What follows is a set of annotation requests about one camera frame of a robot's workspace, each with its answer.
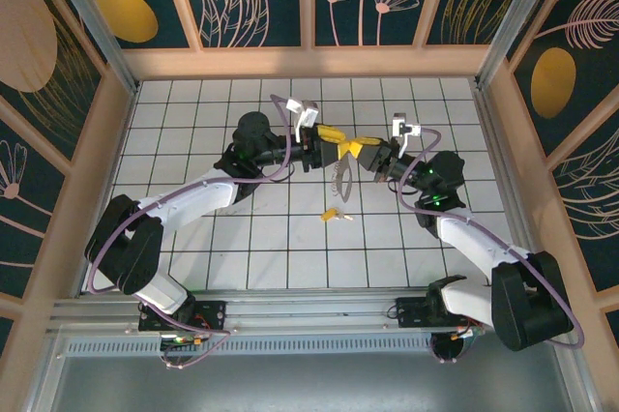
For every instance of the key with yellow head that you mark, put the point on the key with yellow head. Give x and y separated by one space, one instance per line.
330 214

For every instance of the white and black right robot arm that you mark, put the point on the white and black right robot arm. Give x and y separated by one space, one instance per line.
469 243

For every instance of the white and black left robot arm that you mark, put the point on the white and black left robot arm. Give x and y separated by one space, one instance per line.
193 199

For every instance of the grey metal sheet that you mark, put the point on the grey metal sheet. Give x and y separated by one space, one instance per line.
309 383

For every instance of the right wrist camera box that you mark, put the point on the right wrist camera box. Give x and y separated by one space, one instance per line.
403 129

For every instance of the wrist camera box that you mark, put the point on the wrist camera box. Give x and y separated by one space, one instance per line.
304 112
403 129

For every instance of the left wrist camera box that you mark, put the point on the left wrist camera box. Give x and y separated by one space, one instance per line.
304 112

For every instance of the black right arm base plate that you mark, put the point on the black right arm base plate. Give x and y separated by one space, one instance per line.
411 313

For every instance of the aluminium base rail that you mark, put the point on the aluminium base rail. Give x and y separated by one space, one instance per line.
309 308

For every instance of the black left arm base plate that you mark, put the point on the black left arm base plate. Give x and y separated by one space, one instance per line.
213 310

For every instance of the aluminium corner post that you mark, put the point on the aluminium corner post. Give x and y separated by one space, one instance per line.
520 10
90 10

